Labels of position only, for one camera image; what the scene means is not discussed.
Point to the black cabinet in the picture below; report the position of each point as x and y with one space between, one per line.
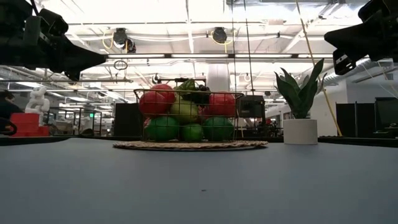
126 119

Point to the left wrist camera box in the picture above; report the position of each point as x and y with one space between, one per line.
54 21

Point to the black screen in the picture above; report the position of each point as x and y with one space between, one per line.
387 112

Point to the pink dragon fruit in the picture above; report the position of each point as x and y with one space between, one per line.
202 114

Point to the green pear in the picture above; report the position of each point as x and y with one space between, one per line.
184 112

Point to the red storage bins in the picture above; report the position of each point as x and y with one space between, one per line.
26 124

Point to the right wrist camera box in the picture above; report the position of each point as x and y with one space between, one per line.
343 62

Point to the round woven placemat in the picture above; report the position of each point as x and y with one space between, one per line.
140 145

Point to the red apple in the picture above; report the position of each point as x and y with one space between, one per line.
221 105
151 105

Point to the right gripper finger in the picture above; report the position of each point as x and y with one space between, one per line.
357 42
357 28

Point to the large green lime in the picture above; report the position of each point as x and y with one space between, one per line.
217 128
162 128

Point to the small green lime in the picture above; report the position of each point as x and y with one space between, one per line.
192 132

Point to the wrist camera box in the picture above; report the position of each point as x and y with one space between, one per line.
54 21
343 62

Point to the person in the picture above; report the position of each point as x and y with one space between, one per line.
7 109

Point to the potted plant in white pot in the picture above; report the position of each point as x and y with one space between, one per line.
300 132

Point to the white robot figure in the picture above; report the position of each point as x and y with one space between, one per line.
37 102

